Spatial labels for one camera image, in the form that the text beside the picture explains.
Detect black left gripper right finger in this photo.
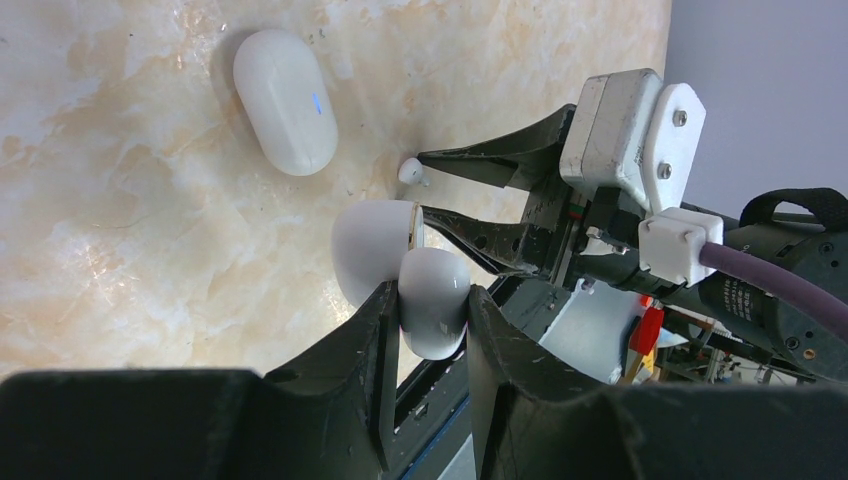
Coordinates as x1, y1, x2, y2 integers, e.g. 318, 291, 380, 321
466, 286, 847, 479

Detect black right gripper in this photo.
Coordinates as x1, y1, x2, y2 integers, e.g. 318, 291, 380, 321
417, 104, 646, 291

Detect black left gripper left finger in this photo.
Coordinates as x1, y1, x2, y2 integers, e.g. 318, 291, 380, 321
1, 282, 399, 479

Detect white stem earbud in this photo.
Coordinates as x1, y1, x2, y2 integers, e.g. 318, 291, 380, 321
397, 157, 430, 187

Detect white earbud case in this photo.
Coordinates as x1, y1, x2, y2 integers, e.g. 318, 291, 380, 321
331, 200, 471, 361

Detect white oval charging case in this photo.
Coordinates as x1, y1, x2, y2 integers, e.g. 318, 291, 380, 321
233, 29, 338, 177

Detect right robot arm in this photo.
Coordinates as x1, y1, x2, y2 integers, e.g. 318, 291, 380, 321
418, 104, 847, 383

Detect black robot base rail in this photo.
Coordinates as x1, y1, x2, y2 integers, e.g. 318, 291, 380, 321
390, 274, 644, 480

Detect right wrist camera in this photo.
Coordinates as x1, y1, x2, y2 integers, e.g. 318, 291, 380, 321
559, 68, 706, 215

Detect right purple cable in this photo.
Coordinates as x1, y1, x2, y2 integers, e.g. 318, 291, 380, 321
637, 206, 848, 326

